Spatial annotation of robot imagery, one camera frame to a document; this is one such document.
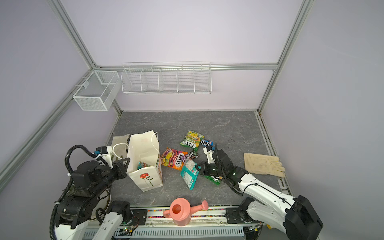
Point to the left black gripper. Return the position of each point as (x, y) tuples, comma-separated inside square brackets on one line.
[(121, 169)]

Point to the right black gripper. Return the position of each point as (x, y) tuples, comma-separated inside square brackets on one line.
[(204, 170)]

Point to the teal snack pack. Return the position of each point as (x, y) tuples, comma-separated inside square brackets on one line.
[(189, 173), (142, 165)]

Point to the white paper gift bag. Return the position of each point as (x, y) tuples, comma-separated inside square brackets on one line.
[(143, 148)]

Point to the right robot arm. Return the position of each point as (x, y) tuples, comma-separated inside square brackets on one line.
[(294, 216)]

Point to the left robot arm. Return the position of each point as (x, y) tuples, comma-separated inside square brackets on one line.
[(73, 210)]

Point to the green Fox's spring tea bag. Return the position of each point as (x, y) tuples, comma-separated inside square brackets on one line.
[(213, 180)]

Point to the green Fox's candy bag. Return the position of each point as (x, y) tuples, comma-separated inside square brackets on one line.
[(192, 140)]

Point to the blue M&M's packet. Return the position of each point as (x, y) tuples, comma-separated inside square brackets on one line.
[(207, 143)]

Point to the brown M&M's packet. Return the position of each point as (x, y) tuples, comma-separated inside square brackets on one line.
[(189, 156)]

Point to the beige work glove right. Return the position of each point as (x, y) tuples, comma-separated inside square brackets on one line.
[(264, 165)]

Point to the beige work glove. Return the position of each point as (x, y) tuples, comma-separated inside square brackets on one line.
[(120, 142), (264, 165)]

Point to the beige work glove left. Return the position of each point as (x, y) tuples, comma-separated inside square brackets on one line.
[(120, 142)]

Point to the pink watering can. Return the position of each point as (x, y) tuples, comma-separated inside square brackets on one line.
[(181, 211)]

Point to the white mesh box basket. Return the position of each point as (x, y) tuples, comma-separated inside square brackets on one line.
[(98, 91)]

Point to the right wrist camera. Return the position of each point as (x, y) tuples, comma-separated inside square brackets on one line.
[(209, 151)]

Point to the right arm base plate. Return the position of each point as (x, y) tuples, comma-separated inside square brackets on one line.
[(236, 216)]

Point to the white vented rail cover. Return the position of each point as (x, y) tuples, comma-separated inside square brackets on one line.
[(179, 233)]

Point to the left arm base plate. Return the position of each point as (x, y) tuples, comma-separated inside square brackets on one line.
[(139, 217)]

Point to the white wire shelf basket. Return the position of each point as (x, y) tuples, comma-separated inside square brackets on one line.
[(167, 78)]

